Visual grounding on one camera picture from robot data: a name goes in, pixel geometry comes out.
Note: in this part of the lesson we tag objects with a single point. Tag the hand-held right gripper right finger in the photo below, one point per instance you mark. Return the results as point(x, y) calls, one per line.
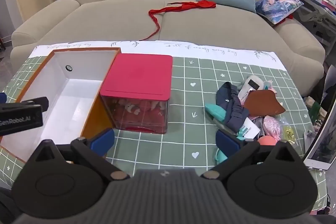
point(226, 144)

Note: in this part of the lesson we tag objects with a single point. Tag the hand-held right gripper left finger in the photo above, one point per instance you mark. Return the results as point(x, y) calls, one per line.
point(103, 141)

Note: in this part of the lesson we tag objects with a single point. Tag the grey cloth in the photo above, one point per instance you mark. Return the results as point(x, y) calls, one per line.
point(258, 124)

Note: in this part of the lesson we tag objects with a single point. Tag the orange cardboard box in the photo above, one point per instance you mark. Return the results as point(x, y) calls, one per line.
point(73, 98)

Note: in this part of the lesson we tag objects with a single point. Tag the brown leather piece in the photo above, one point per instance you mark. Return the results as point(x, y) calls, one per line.
point(265, 104)

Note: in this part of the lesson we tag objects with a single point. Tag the white grey pouch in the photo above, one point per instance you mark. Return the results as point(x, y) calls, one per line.
point(248, 86)

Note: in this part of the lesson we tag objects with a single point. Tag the clear bag with yellow item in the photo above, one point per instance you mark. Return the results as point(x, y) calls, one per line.
point(288, 132)

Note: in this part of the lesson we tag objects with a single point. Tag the white card label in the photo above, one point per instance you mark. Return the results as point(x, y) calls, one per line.
point(249, 129)

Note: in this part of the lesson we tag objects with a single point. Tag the mint cloth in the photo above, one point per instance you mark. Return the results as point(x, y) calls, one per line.
point(214, 111)

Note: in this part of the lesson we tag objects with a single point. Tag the navy cloth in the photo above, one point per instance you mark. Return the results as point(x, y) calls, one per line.
point(235, 108)

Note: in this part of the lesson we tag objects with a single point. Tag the coral ball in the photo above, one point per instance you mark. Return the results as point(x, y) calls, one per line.
point(266, 140)

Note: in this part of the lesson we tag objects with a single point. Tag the pink lace item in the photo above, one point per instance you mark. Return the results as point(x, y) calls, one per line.
point(271, 126)

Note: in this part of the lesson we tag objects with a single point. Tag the green grid tablecloth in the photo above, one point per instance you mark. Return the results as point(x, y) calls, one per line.
point(189, 108)

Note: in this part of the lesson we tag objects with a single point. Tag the clear box with red lid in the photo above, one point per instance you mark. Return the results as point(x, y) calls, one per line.
point(139, 74)

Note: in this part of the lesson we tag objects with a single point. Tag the grey plastic stool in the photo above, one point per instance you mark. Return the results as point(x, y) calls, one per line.
point(308, 136)

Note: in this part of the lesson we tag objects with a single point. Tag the printed tote bag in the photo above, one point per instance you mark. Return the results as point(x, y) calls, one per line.
point(315, 111)

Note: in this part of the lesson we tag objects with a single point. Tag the white framed tablet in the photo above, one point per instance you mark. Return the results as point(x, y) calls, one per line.
point(324, 142)

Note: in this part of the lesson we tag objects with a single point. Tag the beige sofa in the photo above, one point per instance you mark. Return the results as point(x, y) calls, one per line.
point(118, 19)

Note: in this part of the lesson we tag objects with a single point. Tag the red ribbon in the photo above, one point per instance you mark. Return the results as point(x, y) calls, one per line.
point(203, 4)

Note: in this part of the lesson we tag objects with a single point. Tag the printed figure pillow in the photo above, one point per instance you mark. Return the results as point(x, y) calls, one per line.
point(278, 6)

